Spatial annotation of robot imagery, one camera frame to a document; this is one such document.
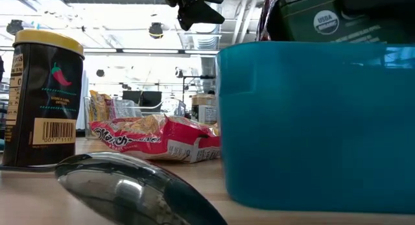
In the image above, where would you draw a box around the brown taco mix packet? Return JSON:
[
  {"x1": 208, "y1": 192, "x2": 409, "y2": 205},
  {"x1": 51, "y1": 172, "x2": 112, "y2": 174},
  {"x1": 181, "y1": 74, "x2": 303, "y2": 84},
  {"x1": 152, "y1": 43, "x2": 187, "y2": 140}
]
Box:
[{"x1": 257, "y1": 0, "x2": 276, "y2": 41}]

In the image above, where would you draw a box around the green spice tin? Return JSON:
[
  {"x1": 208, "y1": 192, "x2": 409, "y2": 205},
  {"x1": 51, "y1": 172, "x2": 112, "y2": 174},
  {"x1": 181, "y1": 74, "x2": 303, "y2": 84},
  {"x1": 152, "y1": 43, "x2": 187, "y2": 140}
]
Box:
[{"x1": 267, "y1": 0, "x2": 415, "y2": 44}]

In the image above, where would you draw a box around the red ramen noodle packet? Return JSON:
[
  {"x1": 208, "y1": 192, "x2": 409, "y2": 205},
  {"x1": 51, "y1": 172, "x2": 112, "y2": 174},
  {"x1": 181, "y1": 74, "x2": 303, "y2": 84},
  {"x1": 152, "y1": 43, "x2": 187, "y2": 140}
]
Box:
[{"x1": 89, "y1": 113, "x2": 222, "y2": 164}]

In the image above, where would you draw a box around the yellow noodle packet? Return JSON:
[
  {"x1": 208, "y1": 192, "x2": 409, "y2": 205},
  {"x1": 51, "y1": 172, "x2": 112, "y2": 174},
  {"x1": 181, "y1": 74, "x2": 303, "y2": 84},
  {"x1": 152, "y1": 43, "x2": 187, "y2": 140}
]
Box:
[{"x1": 88, "y1": 89, "x2": 113, "y2": 122}]

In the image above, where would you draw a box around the brown spice can yellow lid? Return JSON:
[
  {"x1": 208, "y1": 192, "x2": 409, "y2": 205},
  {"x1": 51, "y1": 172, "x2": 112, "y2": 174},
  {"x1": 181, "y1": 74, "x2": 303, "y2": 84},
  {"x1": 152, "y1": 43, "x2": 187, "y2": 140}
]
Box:
[{"x1": 2, "y1": 29, "x2": 86, "y2": 169}]

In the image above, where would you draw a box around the black screen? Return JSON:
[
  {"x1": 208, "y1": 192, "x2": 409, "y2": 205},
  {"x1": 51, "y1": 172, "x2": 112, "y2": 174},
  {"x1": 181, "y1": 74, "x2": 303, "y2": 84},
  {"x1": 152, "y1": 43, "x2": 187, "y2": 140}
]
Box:
[{"x1": 122, "y1": 90, "x2": 162, "y2": 108}]

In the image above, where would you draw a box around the clear plastic container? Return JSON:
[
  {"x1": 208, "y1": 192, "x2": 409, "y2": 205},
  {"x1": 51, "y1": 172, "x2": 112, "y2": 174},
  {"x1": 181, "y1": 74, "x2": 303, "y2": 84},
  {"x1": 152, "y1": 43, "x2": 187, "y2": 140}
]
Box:
[{"x1": 83, "y1": 95, "x2": 187, "y2": 140}]

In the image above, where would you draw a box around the beige paper cup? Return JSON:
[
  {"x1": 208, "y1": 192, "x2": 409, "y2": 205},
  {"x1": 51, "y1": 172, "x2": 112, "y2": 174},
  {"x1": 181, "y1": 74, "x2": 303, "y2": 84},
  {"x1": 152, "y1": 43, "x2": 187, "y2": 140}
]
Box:
[{"x1": 191, "y1": 94, "x2": 218, "y2": 124}]

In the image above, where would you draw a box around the blue plastic bin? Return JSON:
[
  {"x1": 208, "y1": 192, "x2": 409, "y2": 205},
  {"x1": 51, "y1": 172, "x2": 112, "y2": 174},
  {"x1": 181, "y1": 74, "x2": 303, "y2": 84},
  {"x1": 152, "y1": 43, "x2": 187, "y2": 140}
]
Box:
[{"x1": 215, "y1": 40, "x2": 415, "y2": 215}]

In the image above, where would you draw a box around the dark shiny metal spoon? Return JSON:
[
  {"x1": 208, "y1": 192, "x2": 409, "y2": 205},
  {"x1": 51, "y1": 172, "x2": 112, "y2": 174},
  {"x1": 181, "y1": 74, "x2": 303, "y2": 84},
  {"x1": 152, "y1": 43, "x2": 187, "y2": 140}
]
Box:
[{"x1": 54, "y1": 152, "x2": 229, "y2": 225}]

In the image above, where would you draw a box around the silver air duct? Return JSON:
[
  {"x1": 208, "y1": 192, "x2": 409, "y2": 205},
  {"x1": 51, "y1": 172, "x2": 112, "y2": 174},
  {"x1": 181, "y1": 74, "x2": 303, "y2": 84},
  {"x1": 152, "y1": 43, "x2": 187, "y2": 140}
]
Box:
[{"x1": 186, "y1": 23, "x2": 224, "y2": 51}]

